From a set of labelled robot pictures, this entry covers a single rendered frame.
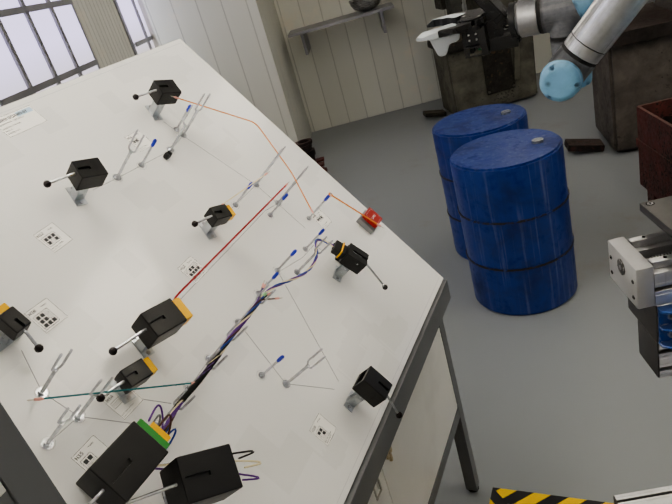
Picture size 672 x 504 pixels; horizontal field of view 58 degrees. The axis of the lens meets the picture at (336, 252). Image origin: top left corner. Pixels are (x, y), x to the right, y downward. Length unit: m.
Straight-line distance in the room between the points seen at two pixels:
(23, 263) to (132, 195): 0.29
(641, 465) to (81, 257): 1.91
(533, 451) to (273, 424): 1.42
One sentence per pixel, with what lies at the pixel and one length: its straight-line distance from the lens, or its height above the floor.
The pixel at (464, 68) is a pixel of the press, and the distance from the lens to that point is 6.31.
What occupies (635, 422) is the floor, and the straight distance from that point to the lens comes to 2.55.
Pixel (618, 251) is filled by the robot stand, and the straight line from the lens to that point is 1.33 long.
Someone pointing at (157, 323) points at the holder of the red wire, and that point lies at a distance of 1.06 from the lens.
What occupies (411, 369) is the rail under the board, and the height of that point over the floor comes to 0.85.
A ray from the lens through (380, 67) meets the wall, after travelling 7.26.
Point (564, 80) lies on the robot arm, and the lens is 1.22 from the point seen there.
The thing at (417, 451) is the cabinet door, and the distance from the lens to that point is 1.70.
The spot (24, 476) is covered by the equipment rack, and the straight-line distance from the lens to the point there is 0.65.
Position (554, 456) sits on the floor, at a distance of 2.43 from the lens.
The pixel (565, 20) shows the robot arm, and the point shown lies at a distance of 1.35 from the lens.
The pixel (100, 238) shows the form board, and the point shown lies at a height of 1.42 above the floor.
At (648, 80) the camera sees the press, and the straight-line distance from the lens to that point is 4.72.
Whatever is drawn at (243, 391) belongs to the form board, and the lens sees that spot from 1.20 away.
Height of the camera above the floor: 1.77
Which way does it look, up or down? 25 degrees down
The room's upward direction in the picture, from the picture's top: 17 degrees counter-clockwise
